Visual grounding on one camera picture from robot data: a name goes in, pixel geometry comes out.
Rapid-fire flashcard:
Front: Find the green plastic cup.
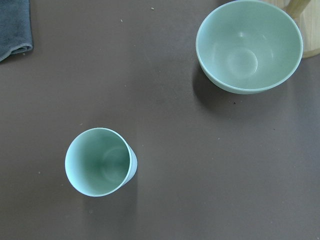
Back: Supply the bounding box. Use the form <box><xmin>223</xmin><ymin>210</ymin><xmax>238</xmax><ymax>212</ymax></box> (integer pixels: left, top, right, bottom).
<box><xmin>64</xmin><ymin>127</ymin><xmax>138</xmax><ymax>197</ymax></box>

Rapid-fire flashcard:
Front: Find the green plastic bowl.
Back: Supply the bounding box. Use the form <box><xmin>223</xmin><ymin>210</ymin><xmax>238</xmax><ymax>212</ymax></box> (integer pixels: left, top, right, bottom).
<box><xmin>195</xmin><ymin>0</ymin><xmax>303</xmax><ymax>95</ymax></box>

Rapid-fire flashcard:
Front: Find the grey folded cloth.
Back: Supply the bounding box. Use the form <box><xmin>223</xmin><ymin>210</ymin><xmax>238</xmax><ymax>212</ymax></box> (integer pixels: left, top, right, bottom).
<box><xmin>0</xmin><ymin>0</ymin><xmax>33</xmax><ymax>61</ymax></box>

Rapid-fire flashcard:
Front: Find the round wooden stand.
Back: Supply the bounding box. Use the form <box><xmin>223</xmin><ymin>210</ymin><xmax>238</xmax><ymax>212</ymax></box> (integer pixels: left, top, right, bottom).
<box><xmin>266</xmin><ymin>0</ymin><xmax>320</xmax><ymax>59</ymax></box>

